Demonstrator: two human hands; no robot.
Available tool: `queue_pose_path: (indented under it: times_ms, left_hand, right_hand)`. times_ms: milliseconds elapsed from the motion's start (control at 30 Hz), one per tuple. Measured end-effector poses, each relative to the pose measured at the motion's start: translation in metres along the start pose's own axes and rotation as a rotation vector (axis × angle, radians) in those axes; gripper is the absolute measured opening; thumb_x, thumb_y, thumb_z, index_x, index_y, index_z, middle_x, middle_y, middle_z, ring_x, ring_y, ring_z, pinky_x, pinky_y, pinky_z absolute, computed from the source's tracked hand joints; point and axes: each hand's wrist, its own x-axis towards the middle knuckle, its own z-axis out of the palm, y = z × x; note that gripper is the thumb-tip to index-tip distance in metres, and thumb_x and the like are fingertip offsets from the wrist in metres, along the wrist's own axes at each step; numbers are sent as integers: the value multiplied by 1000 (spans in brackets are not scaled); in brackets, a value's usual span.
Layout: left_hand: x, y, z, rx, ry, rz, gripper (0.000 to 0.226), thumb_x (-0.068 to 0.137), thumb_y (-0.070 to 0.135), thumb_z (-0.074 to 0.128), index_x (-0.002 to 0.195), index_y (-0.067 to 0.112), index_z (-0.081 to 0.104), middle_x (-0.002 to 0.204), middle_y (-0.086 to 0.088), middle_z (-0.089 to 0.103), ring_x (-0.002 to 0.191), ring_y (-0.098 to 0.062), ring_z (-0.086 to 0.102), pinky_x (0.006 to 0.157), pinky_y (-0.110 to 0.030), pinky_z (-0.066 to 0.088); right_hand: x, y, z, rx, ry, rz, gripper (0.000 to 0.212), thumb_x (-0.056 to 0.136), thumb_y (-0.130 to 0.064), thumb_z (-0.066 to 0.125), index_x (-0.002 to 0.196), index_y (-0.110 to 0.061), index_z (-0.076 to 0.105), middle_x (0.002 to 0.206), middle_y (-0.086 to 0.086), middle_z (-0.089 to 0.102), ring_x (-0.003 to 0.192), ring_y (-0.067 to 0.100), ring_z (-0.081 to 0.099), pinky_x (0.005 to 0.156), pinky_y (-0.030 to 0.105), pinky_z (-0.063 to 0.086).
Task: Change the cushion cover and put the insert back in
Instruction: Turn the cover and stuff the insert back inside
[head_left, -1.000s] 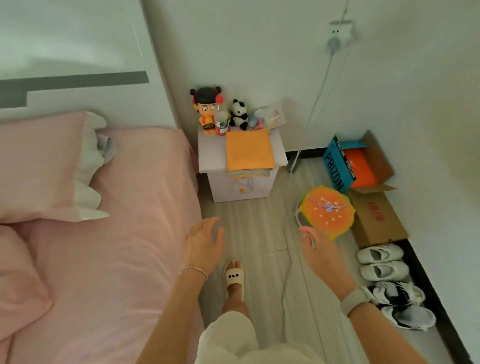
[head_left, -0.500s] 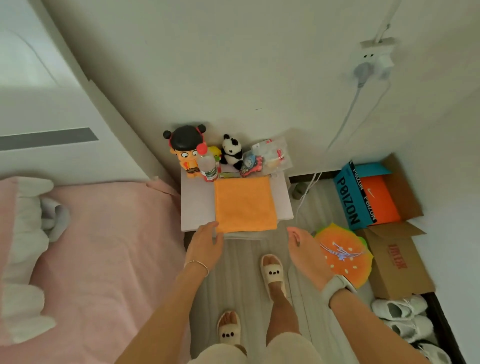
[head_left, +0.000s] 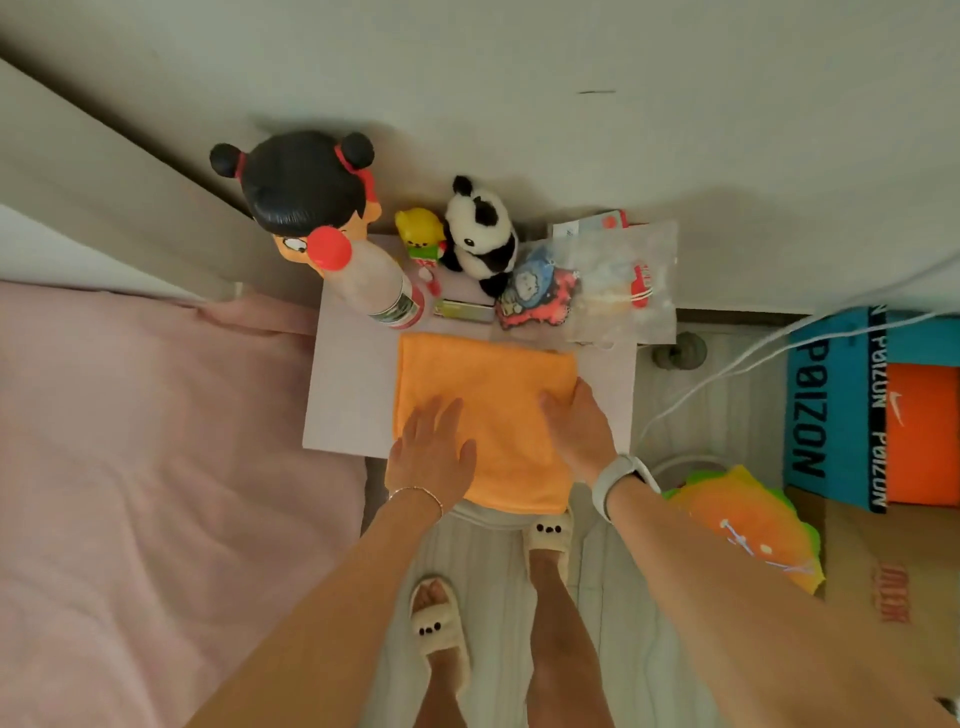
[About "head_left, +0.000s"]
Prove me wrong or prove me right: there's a brown cardboard box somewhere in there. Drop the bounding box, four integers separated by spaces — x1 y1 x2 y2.
783 485 960 703

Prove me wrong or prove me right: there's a person's right hand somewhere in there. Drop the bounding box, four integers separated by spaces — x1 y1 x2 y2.
538 377 620 489

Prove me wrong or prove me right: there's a blue cartoon toy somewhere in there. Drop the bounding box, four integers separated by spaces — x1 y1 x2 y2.
494 247 580 331

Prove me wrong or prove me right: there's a person's left leg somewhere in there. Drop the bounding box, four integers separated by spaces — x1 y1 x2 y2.
412 578 468 728

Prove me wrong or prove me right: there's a person's left hand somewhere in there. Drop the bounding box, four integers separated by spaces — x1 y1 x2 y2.
384 395 478 515

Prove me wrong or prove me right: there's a person's right forearm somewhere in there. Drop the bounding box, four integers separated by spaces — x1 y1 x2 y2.
605 476 954 728

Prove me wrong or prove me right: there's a white cable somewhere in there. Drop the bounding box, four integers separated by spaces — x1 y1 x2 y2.
635 254 960 445
716 308 960 378

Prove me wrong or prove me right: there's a person's leg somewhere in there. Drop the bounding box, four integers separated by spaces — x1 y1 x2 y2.
412 578 468 728
524 551 616 728

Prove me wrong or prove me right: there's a round metal floor stopper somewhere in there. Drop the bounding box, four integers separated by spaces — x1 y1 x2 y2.
650 331 709 373

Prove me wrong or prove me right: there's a small yellow toy figure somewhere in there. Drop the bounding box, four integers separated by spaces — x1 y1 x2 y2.
394 206 449 298

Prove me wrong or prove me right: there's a person's left forearm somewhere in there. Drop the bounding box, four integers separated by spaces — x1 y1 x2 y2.
185 491 445 728

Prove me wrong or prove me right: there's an orange and green plush cushion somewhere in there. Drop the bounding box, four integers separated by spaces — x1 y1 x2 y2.
663 464 826 596

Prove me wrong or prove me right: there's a person's left beige slipper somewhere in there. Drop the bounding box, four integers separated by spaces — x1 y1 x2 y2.
408 575 472 695

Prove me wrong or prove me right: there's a blue box with black tape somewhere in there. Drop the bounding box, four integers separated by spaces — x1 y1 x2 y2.
783 305 960 515

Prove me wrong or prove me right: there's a doll figure with black buns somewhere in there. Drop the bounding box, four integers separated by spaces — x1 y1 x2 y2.
208 129 384 280

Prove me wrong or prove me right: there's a clear plastic bag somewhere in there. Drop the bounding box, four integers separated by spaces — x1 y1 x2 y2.
517 218 680 350

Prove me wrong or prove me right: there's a person's right beige slipper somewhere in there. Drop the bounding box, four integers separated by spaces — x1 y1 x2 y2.
522 509 575 586

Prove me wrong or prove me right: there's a pink bed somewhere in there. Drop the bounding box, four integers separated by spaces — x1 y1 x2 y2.
0 281 369 728

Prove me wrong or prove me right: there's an orange shoe box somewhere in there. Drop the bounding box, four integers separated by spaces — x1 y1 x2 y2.
884 363 960 508

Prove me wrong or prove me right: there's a white smartwatch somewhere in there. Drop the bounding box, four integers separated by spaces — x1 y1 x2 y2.
590 453 663 525

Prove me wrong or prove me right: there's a clear bottle with red cap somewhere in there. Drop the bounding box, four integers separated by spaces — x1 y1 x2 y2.
305 224 427 331

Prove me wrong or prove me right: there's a white nightstand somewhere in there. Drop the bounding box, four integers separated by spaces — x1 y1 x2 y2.
301 233 639 457

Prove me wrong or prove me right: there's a beige headboard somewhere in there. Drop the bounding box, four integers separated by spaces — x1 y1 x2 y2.
0 58 320 307

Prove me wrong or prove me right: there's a white and red card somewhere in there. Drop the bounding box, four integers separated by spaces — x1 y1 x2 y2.
551 209 631 240

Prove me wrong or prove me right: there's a panda plush toy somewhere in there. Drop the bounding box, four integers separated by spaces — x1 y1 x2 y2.
439 174 520 300

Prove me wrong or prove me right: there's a thin gold bracelet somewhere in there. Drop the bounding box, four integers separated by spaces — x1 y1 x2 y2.
386 485 446 519

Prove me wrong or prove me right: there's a grey and orange pillowcase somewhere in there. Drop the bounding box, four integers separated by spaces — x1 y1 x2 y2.
392 332 580 517

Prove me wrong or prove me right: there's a small green flat box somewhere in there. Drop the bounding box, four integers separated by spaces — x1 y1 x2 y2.
432 298 498 325

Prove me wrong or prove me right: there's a person's beige slipper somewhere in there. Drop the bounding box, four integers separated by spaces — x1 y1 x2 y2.
522 509 575 586
408 575 472 695

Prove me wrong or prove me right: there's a person's right leg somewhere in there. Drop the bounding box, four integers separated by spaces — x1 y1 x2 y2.
524 551 616 728

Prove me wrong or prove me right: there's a white round rim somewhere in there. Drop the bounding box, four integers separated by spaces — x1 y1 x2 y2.
448 452 740 534

